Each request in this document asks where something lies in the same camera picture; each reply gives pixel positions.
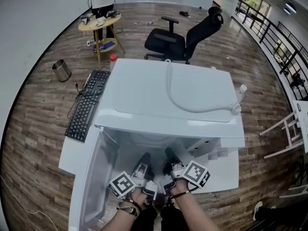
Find white microwave power cable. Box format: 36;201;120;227
165;58;241;115

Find white table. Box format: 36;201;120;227
58;135;240;193

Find white device with cables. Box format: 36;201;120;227
80;13;95;24

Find white paper sheets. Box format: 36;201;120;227
89;16;107;29

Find person's black trouser legs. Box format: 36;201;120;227
131;200;191;231

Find purple flat item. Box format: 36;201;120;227
99;40;116;51

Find black keyboard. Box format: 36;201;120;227
64;69;111;143

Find red-capped bottle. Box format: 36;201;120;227
109;54;119;71

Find thin white floor cable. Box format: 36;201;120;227
0;174;42;217

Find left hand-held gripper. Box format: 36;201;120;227
107;152;159;201

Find black keyboard cable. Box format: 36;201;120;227
66;74;92;119

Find black wrist band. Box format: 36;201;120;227
167;188;200;200

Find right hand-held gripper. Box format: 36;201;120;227
160;147;211;195

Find person's right forearm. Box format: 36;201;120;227
171;193;224;231

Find round wooden side table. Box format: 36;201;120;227
77;13;126;67

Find person's right hand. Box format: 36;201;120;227
168;180;193;198

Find steel waste bin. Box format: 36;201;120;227
51;59;72;83

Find braided wrist bracelets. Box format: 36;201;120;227
116;198;141;219

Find grey device with markers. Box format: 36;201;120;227
105;9;121;18

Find person's left forearm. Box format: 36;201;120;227
99;200;145;231

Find white shoe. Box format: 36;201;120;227
253;200;264;220

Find black office chair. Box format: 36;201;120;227
143;6;224;65

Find clear white-capped plastic bottle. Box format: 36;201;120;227
233;84;248;113

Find person's left hand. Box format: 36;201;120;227
131;190;155;210

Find black metal railing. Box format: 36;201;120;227
234;0;308;101

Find white microwave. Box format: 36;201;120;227
68;58;246;231

